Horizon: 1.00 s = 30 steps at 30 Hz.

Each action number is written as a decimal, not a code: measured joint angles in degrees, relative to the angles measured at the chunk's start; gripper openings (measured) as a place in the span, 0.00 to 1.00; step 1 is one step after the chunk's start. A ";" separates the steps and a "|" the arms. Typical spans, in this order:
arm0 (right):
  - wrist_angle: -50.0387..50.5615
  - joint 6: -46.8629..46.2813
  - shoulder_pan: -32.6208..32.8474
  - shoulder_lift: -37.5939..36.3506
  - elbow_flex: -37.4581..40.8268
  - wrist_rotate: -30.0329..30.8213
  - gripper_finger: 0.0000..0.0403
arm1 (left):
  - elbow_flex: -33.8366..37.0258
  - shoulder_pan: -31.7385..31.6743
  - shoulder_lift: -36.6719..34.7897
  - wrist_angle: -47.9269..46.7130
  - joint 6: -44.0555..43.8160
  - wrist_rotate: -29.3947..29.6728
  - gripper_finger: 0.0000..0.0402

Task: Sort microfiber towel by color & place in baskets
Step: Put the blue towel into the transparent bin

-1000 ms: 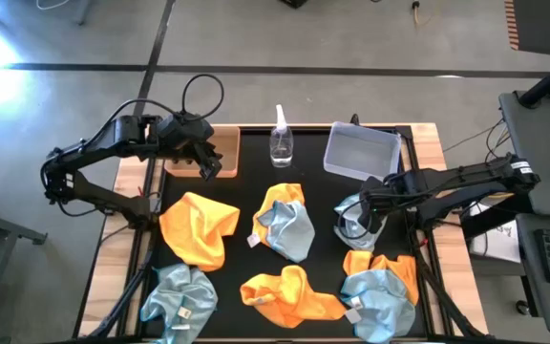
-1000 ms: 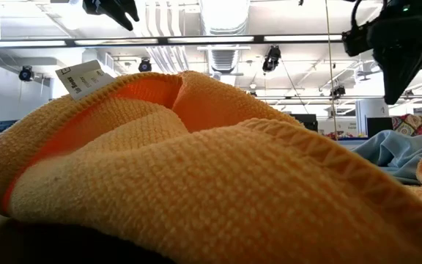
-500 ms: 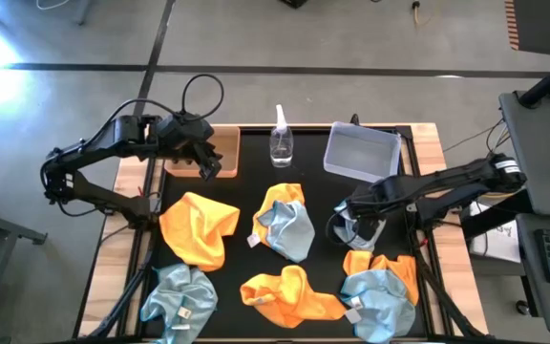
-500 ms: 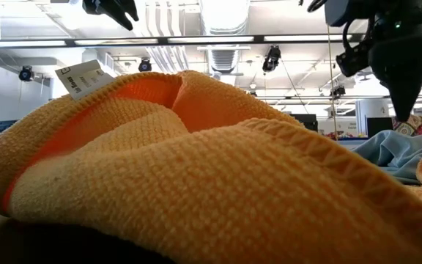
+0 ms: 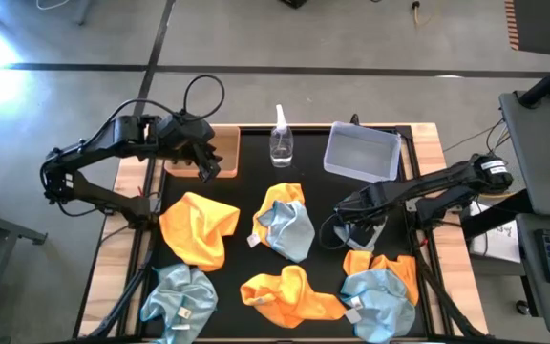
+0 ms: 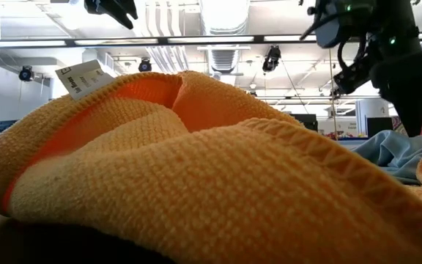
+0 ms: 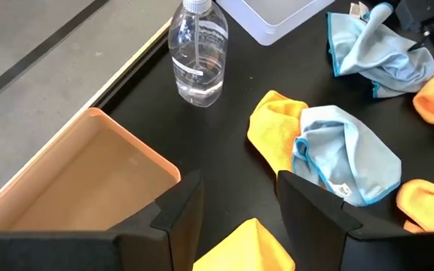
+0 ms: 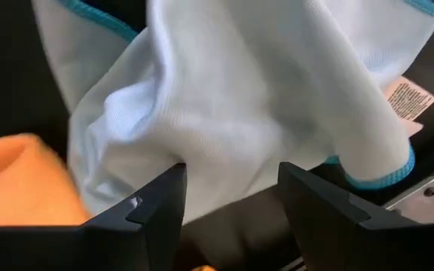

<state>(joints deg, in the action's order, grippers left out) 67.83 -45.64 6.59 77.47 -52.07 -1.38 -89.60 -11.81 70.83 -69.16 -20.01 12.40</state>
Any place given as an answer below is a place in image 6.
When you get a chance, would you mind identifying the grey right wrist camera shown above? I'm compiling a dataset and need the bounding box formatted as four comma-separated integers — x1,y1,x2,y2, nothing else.
315,9,346,49

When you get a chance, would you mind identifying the white rectangular air duct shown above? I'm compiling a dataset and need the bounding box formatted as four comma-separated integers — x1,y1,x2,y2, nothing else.
81,48,119,80

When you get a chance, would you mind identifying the light blue microfiber towel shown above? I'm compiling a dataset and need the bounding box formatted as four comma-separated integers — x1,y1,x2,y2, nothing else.
352,130,422,186

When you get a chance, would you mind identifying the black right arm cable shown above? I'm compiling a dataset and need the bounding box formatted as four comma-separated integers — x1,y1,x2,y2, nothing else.
300,12,369,74

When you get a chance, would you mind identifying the wide black monitor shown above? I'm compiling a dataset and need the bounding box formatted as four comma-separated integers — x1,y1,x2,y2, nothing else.
290,113,319,132

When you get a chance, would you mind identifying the small black monitor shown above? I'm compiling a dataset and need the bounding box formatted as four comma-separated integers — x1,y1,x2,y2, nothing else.
366,116,394,139

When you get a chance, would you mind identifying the long ceiling light bar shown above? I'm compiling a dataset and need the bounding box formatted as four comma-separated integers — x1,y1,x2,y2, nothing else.
0,32,422,48

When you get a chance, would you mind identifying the thin slanted wire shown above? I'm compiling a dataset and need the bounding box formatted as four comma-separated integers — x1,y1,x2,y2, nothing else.
280,60,310,115

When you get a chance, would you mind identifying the ribbed ventilation duct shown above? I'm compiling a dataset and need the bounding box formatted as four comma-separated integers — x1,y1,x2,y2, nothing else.
199,0,251,80

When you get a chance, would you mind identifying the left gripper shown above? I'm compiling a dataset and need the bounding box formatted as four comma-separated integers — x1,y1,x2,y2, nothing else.
84,0,138,30

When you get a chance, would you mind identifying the black ceiling spotlight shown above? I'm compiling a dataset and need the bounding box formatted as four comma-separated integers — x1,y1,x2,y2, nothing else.
262,45,282,73
18,65,35,82
138,57,152,73

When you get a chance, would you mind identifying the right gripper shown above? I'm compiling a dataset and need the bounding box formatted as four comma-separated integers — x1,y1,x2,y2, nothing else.
333,49,422,138

